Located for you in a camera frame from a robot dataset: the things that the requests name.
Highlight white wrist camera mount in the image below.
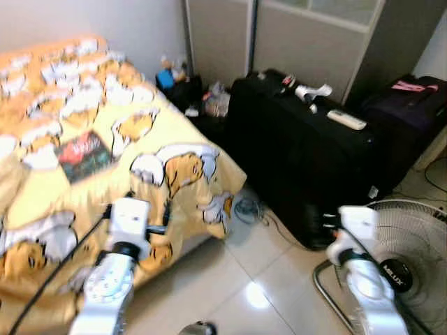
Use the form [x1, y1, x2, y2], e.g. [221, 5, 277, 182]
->
[335, 206, 381, 262]
[105, 198, 153, 260]

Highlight small black nightstand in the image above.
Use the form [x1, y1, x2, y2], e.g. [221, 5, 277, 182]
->
[157, 73, 207, 112]

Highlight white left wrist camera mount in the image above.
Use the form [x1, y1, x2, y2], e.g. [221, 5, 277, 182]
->
[105, 198, 153, 260]

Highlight small toy figures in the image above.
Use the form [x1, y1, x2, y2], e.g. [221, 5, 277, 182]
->
[161, 56, 189, 81]

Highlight white hair dryer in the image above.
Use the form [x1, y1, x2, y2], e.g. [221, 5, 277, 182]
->
[293, 82, 333, 105]

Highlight dark red cover book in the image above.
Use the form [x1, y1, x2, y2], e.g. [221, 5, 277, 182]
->
[57, 131, 115, 184]

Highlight white remote control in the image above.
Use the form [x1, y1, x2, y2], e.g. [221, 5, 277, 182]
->
[327, 110, 367, 131]

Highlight yellow cartoon egg duvet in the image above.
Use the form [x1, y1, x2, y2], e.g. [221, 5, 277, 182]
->
[0, 35, 247, 330]

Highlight pink luggage tag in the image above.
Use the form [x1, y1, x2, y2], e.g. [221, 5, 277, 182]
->
[391, 80, 441, 94]

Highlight grey left robot leg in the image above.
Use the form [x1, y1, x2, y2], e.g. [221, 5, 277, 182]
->
[178, 321, 217, 335]

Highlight dark purple suitcase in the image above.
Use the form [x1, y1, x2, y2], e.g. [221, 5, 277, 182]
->
[363, 75, 447, 189]

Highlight grey wardrobe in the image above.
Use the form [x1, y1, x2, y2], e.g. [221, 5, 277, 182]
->
[183, 0, 447, 105]

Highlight clear plastic bag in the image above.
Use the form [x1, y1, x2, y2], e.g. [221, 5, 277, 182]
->
[203, 82, 231, 118]

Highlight thin black floor cable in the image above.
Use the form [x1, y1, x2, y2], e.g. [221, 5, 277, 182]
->
[423, 157, 447, 193]

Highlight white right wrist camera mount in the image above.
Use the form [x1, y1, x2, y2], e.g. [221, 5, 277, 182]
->
[335, 206, 381, 262]

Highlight small blue box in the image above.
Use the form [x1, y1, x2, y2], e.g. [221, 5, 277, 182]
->
[156, 68, 175, 90]

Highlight white standing fan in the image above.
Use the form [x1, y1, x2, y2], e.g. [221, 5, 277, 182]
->
[312, 199, 447, 335]

